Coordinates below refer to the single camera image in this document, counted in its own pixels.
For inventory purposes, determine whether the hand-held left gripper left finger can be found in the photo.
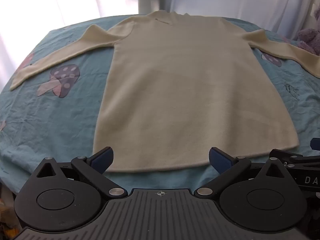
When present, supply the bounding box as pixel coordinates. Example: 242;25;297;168
30;146;129;198

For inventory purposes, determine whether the purple plush toy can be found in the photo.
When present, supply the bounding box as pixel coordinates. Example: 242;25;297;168
296;12;320;56

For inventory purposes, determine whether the blue mushroom print bedsheet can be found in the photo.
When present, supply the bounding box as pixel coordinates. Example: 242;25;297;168
0;14;320;196

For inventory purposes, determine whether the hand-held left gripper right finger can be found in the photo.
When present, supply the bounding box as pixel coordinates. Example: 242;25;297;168
194;147;293;198

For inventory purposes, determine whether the cream knit sweater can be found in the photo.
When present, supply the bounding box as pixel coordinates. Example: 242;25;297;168
9;10;320;174

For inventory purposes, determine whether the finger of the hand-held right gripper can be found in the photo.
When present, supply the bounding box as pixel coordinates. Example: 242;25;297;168
269;137;320;167

